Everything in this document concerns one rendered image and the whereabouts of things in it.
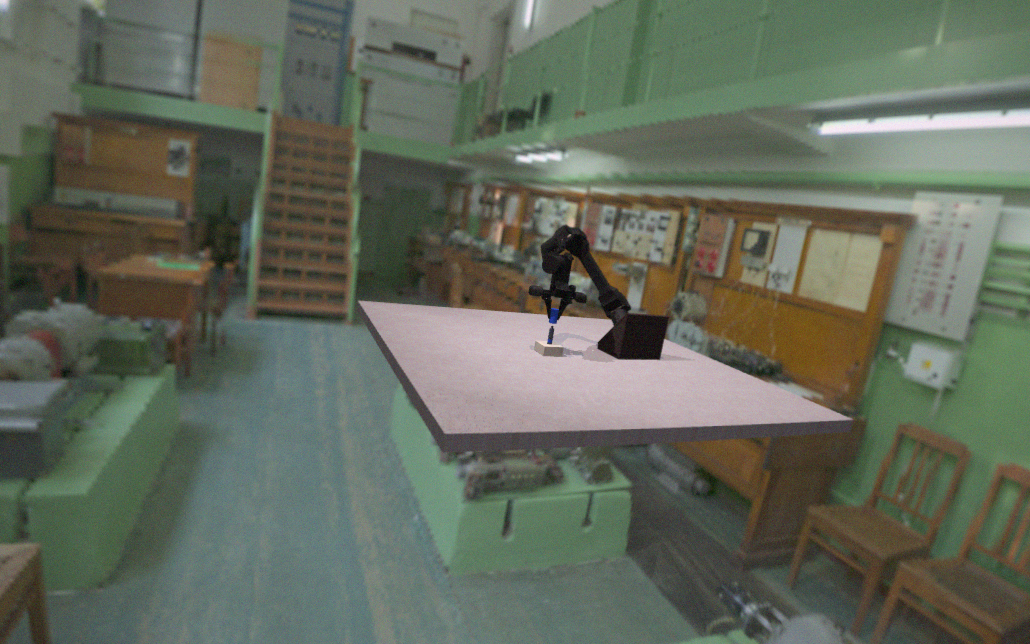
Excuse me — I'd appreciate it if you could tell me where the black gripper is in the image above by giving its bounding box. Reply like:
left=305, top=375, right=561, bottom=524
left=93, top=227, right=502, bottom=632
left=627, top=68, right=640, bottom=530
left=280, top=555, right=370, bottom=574
left=529, top=273, right=587, bottom=320

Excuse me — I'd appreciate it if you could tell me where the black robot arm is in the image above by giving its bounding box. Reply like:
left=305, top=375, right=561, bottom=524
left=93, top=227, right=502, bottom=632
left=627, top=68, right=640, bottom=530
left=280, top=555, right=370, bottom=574
left=541, top=225, right=631, bottom=326

